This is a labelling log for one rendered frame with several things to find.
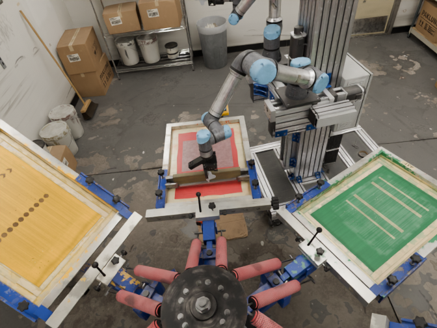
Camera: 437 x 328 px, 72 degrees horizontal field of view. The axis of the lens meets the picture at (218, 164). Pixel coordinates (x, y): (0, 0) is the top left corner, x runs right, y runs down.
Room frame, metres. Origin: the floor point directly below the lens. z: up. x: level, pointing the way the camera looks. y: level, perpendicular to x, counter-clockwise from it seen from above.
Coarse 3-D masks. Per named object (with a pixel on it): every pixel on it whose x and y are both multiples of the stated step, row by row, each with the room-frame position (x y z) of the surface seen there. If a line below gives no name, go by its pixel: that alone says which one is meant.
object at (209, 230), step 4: (212, 220) 0.89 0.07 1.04; (204, 224) 0.87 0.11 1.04; (208, 224) 0.87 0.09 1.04; (212, 224) 0.87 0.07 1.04; (204, 228) 0.84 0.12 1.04; (208, 228) 0.84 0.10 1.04; (212, 228) 0.84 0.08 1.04; (204, 232) 0.82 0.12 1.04; (208, 232) 0.82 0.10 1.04; (212, 232) 0.82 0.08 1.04; (204, 236) 0.80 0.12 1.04; (208, 236) 0.80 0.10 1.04; (212, 236) 0.79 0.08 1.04; (204, 240) 0.78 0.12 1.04; (208, 240) 0.78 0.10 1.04; (212, 240) 0.78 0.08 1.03; (204, 244) 0.78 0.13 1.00
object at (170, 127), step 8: (200, 120) 1.81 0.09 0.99; (224, 120) 1.77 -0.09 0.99; (232, 120) 1.77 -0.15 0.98; (240, 120) 1.75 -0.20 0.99; (168, 128) 1.77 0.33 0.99; (176, 128) 1.79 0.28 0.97; (184, 128) 1.79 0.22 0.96; (168, 136) 1.68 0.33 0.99; (168, 144) 1.59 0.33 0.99; (248, 144) 1.48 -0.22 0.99; (168, 152) 1.51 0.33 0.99; (248, 152) 1.41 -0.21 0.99; (168, 160) 1.44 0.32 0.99; (168, 168) 1.38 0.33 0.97; (200, 200) 1.07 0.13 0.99; (208, 200) 1.06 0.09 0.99; (216, 200) 1.05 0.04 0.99; (224, 200) 1.04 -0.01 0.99; (232, 200) 1.04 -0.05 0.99
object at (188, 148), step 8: (184, 136) 1.70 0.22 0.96; (192, 136) 1.69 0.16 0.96; (184, 144) 1.61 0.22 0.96; (192, 144) 1.60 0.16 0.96; (184, 152) 1.53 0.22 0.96; (192, 152) 1.52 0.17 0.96; (184, 160) 1.45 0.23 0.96; (184, 168) 1.38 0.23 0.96; (200, 168) 1.36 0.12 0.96; (200, 184) 1.22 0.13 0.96; (176, 192) 1.18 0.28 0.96; (184, 192) 1.17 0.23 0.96; (192, 192) 1.17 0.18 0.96; (200, 192) 1.16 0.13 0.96; (208, 192) 1.15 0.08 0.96
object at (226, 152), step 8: (232, 128) 1.71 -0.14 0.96; (232, 136) 1.63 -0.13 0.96; (216, 144) 1.56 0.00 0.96; (224, 144) 1.55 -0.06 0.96; (232, 144) 1.54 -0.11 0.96; (216, 152) 1.48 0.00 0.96; (224, 152) 1.47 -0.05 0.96; (232, 152) 1.46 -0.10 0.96; (224, 160) 1.40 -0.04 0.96; (232, 160) 1.39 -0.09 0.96; (224, 168) 1.33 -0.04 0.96; (208, 184) 1.21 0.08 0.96; (216, 184) 1.20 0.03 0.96; (224, 184) 1.19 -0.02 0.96; (232, 184) 1.18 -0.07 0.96; (240, 184) 1.18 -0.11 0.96; (216, 192) 1.14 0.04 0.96; (224, 192) 1.13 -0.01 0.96; (232, 192) 1.12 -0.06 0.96
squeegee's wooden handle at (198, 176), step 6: (228, 168) 1.22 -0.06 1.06; (234, 168) 1.21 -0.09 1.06; (174, 174) 1.23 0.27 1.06; (180, 174) 1.22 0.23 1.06; (186, 174) 1.22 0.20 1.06; (192, 174) 1.21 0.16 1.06; (198, 174) 1.21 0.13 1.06; (204, 174) 1.20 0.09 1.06; (216, 174) 1.20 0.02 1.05; (222, 174) 1.20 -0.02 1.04; (228, 174) 1.20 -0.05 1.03; (234, 174) 1.20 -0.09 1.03; (240, 174) 1.19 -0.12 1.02; (174, 180) 1.21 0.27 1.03; (180, 180) 1.21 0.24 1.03; (186, 180) 1.21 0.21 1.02; (192, 180) 1.21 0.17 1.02; (198, 180) 1.20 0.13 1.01; (204, 180) 1.20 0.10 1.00; (210, 180) 1.20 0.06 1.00
